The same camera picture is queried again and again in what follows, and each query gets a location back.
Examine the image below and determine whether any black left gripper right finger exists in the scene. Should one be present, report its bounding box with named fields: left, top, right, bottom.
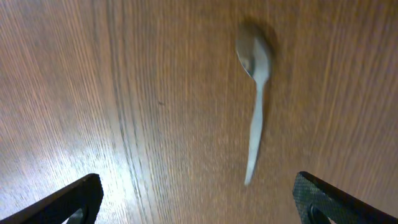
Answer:
left=292, top=171, right=397, bottom=224

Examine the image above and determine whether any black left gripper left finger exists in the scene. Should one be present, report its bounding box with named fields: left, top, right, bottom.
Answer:
left=1, top=173, right=104, bottom=223

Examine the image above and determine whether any metal teaspoon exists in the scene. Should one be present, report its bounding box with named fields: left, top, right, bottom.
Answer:
left=236, top=22, right=272, bottom=186

